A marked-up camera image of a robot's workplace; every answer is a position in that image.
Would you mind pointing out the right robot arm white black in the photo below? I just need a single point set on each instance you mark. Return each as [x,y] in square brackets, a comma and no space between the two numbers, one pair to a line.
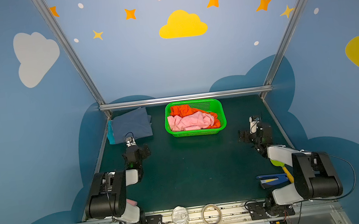
[311,174]

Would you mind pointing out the clear tape roll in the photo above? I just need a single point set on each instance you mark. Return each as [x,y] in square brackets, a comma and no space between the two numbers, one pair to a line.
[211,214]

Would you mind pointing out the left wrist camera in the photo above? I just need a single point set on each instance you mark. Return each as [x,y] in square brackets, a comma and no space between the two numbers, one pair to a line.
[130,141]

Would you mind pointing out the blue stapler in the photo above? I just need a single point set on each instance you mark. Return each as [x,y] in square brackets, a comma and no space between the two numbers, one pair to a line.
[269,181]

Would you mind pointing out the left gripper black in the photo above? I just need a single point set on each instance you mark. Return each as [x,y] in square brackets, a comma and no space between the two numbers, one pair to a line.
[132,151]

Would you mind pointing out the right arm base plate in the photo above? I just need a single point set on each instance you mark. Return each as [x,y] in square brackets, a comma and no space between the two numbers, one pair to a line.
[259,210]

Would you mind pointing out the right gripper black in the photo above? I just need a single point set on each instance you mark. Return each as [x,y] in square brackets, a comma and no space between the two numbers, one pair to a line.
[248,135]

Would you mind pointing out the pink t-shirt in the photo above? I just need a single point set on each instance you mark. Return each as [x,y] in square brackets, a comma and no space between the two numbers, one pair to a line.
[196,121]

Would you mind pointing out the purple pink toy rake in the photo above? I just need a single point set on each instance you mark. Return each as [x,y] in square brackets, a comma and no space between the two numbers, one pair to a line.
[132,202]

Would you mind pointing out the green yellow toy shovel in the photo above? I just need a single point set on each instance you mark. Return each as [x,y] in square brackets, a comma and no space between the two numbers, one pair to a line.
[286,171]

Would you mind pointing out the aluminium frame back bar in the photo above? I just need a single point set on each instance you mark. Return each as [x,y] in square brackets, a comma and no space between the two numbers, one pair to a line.
[211,95]

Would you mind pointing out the aluminium frame post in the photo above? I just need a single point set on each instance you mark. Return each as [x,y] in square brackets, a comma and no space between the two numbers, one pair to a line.
[284,43]
[51,21]

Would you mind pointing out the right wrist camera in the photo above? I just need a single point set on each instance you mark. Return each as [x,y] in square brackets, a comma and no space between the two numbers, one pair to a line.
[253,124]

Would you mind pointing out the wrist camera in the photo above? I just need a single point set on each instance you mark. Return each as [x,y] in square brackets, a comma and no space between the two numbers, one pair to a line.
[253,124]
[130,141]

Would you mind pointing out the green plastic basket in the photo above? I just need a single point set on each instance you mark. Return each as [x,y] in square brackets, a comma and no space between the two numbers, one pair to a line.
[208,105]

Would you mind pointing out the aluminium frame left post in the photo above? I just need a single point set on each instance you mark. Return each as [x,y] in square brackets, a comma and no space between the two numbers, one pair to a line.
[51,21]

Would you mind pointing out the aluminium frame right post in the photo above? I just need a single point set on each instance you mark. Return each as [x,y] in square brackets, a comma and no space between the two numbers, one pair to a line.
[284,43]

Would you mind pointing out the folded blue-grey t-shirt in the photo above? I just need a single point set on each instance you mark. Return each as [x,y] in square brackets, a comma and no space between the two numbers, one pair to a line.
[136,123]

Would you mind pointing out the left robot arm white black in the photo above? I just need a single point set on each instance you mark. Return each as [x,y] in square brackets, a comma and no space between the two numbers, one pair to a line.
[108,195]

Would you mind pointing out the orange t-shirt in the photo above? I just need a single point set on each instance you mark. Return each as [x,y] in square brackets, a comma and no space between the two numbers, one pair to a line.
[185,110]

